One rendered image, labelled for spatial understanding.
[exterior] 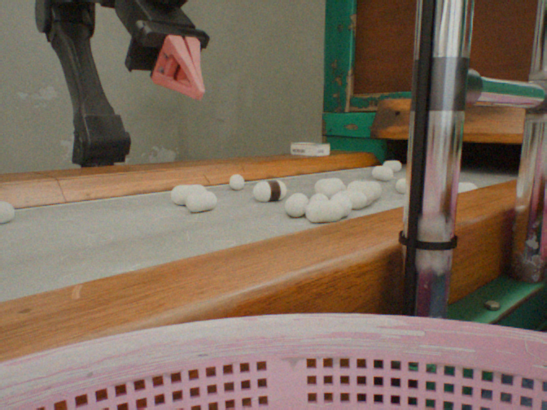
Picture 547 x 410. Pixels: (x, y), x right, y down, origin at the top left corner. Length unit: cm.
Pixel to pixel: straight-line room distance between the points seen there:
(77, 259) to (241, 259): 14
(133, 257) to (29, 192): 23
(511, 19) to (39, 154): 213
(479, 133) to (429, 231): 54
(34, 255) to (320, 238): 18
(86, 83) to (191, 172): 34
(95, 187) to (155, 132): 225
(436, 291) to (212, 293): 11
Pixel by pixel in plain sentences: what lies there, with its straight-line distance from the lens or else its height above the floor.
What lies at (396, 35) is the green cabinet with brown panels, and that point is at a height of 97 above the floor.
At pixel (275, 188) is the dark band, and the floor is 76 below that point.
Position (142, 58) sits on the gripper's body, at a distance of 63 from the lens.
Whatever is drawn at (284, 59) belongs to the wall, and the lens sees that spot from 217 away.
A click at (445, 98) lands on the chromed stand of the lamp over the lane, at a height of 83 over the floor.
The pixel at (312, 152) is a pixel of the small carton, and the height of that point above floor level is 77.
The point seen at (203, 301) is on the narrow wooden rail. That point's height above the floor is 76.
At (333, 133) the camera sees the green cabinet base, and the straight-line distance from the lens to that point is 96.
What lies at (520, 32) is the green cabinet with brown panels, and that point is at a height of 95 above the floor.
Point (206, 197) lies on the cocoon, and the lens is 43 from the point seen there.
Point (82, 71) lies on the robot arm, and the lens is 89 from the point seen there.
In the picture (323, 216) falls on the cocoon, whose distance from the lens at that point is 38.
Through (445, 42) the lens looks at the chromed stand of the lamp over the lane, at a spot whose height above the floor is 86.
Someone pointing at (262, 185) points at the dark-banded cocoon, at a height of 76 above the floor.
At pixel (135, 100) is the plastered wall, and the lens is 270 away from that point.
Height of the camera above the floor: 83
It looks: 11 degrees down
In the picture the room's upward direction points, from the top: straight up
